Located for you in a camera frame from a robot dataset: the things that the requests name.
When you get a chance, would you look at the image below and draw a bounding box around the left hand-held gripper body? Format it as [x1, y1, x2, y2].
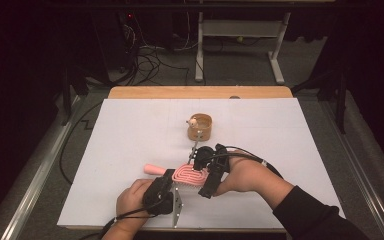
[142, 175, 184, 230]

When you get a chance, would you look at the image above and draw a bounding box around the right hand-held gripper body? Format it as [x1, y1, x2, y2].
[187, 130, 231, 174]

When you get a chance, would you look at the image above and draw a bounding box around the pink hair brush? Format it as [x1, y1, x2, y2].
[142, 162, 211, 193]

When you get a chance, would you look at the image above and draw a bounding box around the person's left hand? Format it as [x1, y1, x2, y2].
[112, 178, 154, 231]

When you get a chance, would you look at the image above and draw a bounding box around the person's right hand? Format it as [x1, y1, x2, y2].
[212, 150, 275, 198]

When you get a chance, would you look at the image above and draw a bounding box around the wooden holder with small figure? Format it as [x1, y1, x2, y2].
[185, 113, 214, 142]

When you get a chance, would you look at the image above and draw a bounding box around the white table cover sheet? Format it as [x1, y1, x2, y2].
[56, 97, 346, 231]

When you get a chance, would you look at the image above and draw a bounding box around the black stand leg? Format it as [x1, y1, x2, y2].
[291, 66, 348, 135]
[60, 64, 90, 127]

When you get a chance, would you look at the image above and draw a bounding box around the black device with red light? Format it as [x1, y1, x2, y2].
[90, 9, 138, 75]

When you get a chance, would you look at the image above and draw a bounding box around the left hand-held gripper black cable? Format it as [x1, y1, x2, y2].
[79, 199, 168, 240]

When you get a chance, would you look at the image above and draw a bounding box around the hand-held gripper black cable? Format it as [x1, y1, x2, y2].
[219, 145, 285, 180]
[79, 199, 168, 240]

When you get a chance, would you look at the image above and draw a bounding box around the right hand-held gripper black cable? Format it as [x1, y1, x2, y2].
[219, 145, 285, 180]

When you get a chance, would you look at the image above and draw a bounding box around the long black floor cable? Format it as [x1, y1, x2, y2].
[58, 99, 105, 186]

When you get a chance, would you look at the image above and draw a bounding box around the tangle of floor cables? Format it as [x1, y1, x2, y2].
[122, 19, 195, 87]

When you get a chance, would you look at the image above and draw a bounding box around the metal floor rail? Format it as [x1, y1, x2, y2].
[0, 94, 82, 240]
[319, 99, 384, 240]

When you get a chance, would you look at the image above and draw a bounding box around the white metal desk frame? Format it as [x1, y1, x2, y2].
[194, 11, 292, 85]

